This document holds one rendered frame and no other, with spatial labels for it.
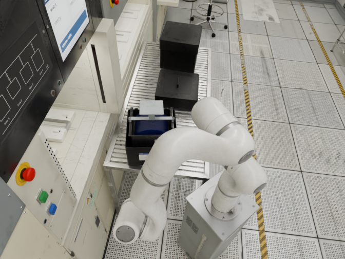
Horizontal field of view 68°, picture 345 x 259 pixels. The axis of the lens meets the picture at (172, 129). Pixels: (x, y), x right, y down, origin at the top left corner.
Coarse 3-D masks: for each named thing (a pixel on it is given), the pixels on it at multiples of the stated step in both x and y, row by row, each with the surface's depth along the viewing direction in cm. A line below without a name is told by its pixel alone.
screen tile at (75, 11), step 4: (68, 0) 86; (80, 0) 95; (76, 4) 93; (80, 4) 96; (72, 8) 90; (76, 8) 93; (80, 8) 96; (72, 12) 90; (76, 12) 94; (72, 16) 91
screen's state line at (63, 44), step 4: (84, 12) 100; (80, 16) 97; (84, 16) 101; (80, 20) 97; (84, 20) 101; (76, 24) 95; (80, 24) 98; (72, 28) 92; (76, 28) 95; (68, 32) 89; (72, 32) 92; (68, 36) 90; (72, 36) 93; (64, 40) 87; (68, 40) 90; (60, 44) 84; (64, 44) 87; (68, 44) 90; (64, 48) 88
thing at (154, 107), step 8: (144, 104) 131; (152, 104) 132; (160, 104) 132; (136, 112) 145; (144, 112) 128; (152, 112) 128; (160, 112) 128; (168, 120) 146; (168, 128) 142; (128, 136) 131; (136, 136) 131; (144, 136) 131; (152, 136) 132; (136, 144) 136; (144, 144) 137; (152, 144) 137
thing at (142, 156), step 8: (128, 112) 150; (168, 112) 153; (128, 120) 150; (128, 128) 149; (128, 144) 148; (128, 152) 135; (136, 152) 135; (144, 152) 136; (128, 160) 141; (136, 160) 141; (144, 160) 142
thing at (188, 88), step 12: (168, 72) 185; (180, 72) 185; (168, 84) 176; (180, 84) 177; (192, 84) 178; (156, 96) 168; (168, 96) 169; (180, 96) 169; (192, 96) 170; (168, 108) 175; (180, 108) 175
